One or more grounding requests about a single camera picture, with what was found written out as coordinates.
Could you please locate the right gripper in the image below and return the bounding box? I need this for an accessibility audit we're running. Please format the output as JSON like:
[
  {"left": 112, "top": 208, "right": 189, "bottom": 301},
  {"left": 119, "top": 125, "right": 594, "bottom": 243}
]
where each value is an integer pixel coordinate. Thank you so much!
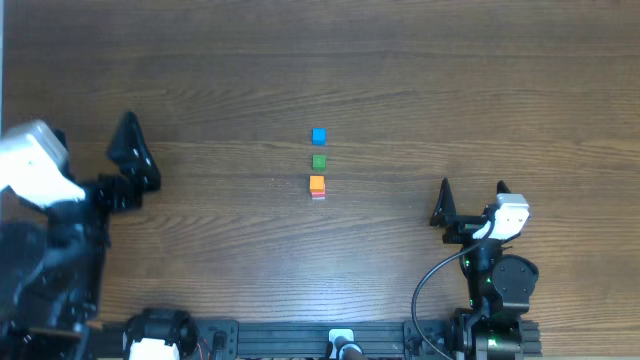
[{"left": 429, "top": 177, "right": 512, "bottom": 245}]

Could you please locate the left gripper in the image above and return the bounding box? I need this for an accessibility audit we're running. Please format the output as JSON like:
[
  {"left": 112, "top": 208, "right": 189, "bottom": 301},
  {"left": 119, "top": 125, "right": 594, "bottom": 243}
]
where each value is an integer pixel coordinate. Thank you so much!
[{"left": 52, "top": 110, "right": 162, "bottom": 214}]

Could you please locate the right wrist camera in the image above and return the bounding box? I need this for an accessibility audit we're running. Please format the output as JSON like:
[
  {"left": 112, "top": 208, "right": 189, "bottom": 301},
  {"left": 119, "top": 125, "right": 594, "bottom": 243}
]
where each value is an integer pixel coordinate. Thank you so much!
[{"left": 472, "top": 193, "right": 530, "bottom": 241}]

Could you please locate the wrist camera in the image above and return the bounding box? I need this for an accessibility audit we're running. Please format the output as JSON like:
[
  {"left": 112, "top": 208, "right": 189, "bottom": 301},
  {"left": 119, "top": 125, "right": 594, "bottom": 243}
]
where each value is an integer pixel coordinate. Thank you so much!
[
  {"left": 472, "top": 193, "right": 530, "bottom": 241},
  {"left": 0, "top": 119, "right": 87, "bottom": 209}
]

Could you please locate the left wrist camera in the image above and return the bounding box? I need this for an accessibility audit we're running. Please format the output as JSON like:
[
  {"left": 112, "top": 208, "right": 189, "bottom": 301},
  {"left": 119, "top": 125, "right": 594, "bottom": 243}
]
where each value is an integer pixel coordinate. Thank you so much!
[{"left": 0, "top": 119, "right": 87, "bottom": 209}]

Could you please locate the black cable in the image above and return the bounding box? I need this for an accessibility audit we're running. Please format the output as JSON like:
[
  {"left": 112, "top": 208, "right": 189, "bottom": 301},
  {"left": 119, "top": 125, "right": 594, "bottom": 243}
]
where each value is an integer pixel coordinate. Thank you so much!
[{"left": 411, "top": 214, "right": 496, "bottom": 360}]

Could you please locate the mounting rail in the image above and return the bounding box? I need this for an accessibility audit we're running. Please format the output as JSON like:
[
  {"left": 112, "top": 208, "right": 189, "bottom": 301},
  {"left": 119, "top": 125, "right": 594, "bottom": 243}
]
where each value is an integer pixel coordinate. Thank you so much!
[{"left": 89, "top": 319, "right": 544, "bottom": 360}]

